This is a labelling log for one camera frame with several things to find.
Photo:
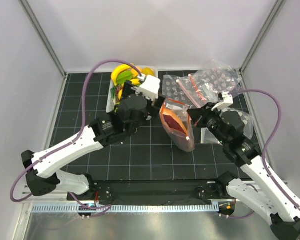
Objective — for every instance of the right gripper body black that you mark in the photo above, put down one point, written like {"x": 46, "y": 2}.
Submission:
{"x": 213, "y": 120}

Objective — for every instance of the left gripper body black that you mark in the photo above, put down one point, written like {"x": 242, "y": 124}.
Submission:
{"x": 134, "y": 129}

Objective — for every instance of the hot dog toy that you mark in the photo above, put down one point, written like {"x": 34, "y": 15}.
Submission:
{"x": 174, "y": 122}

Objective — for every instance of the zip bag red zipper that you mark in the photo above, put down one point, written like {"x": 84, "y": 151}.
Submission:
{"x": 185, "y": 142}

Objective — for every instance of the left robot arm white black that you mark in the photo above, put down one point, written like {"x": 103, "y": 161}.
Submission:
{"x": 43, "y": 169}

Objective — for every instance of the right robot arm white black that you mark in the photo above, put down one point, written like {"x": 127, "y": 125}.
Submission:
{"x": 276, "y": 203}

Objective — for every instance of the polka dot bag right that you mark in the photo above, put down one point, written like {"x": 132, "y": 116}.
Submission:
{"x": 208, "y": 138}

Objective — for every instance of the polka dot bag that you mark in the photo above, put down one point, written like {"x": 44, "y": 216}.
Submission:
{"x": 216, "y": 77}
{"x": 208, "y": 138}

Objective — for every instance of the white plastic food bin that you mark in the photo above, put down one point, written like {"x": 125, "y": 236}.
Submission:
{"x": 110, "y": 103}

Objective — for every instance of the polka dot bag back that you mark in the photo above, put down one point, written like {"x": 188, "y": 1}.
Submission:
{"x": 216, "y": 77}

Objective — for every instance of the purple grapes toy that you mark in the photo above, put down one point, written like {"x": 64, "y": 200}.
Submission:
{"x": 116, "y": 93}

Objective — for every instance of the small yellow banana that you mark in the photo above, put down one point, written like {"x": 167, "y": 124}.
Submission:
{"x": 135, "y": 82}

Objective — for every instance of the yellow starfruit toy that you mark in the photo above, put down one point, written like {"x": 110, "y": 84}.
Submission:
{"x": 148, "y": 72}

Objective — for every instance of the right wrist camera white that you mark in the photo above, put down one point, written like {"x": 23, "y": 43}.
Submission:
{"x": 225, "y": 101}

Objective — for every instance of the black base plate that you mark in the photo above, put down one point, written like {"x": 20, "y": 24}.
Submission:
{"x": 186, "y": 192}

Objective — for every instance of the slotted cable duct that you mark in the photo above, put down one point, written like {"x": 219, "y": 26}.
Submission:
{"x": 76, "y": 208}

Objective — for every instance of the right aluminium frame post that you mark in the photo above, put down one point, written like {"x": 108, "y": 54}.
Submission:
{"x": 270, "y": 19}

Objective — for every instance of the aluminium frame post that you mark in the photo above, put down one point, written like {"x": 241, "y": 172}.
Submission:
{"x": 270, "y": 19}
{"x": 42, "y": 35}

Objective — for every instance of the left aluminium frame post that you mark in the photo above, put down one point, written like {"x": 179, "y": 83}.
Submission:
{"x": 42, "y": 35}

